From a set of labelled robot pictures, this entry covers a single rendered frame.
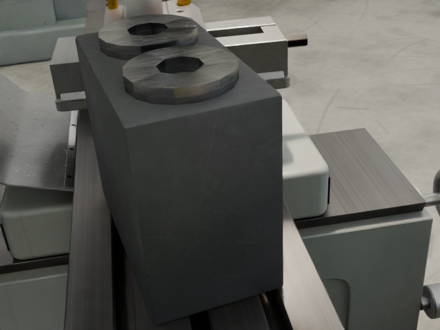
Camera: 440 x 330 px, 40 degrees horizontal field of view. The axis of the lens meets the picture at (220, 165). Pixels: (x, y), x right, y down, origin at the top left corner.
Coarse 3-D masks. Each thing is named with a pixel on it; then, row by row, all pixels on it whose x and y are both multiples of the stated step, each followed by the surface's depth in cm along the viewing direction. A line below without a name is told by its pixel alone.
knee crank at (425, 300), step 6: (426, 288) 109; (432, 288) 109; (438, 288) 109; (426, 294) 110; (432, 294) 108; (438, 294) 108; (426, 300) 109; (432, 300) 108; (438, 300) 107; (420, 306) 109; (426, 306) 109; (432, 306) 108; (438, 306) 107; (426, 312) 111; (432, 312) 108; (438, 312) 107; (432, 318) 109
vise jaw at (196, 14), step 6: (174, 0) 96; (162, 6) 94; (168, 6) 94; (174, 6) 93; (180, 6) 93; (186, 6) 93; (192, 6) 95; (168, 12) 91; (174, 12) 90; (180, 12) 90; (186, 12) 90; (192, 12) 91; (198, 12) 94; (192, 18) 88; (198, 18) 91; (204, 24) 90
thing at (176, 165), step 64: (128, 64) 48; (192, 64) 49; (128, 128) 42; (192, 128) 43; (256, 128) 45; (128, 192) 46; (192, 192) 46; (256, 192) 48; (128, 256) 57; (192, 256) 49; (256, 256) 51
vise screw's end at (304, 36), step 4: (284, 36) 95; (288, 36) 95; (292, 36) 95; (296, 36) 95; (300, 36) 95; (304, 36) 95; (288, 40) 95; (292, 40) 95; (296, 40) 95; (300, 40) 95; (304, 40) 95; (288, 44) 95; (292, 44) 95; (296, 44) 95; (300, 44) 95; (304, 44) 95
